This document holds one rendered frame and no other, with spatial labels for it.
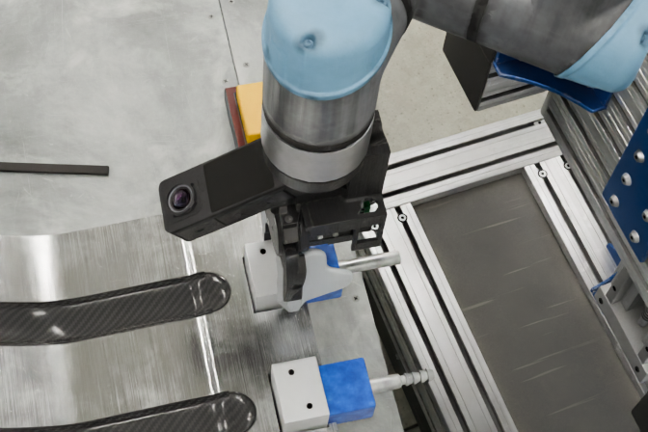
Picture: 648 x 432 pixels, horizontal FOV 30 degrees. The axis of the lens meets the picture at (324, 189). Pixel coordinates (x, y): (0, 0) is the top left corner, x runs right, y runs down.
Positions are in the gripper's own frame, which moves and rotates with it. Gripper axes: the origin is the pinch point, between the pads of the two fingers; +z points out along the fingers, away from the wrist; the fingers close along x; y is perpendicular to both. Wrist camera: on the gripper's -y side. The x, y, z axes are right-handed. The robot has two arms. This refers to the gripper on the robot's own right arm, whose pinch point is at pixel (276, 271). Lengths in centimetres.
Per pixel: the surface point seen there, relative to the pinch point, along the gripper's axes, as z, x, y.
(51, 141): 10.7, 23.0, -17.2
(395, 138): 90, 64, 38
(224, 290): 2.0, 0.0, -4.4
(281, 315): 1.7, -3.3, -0.2
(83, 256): 2.4, 5.6, -15.5
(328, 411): -1.0, -13.1, 1.4
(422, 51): 90, 81, 48
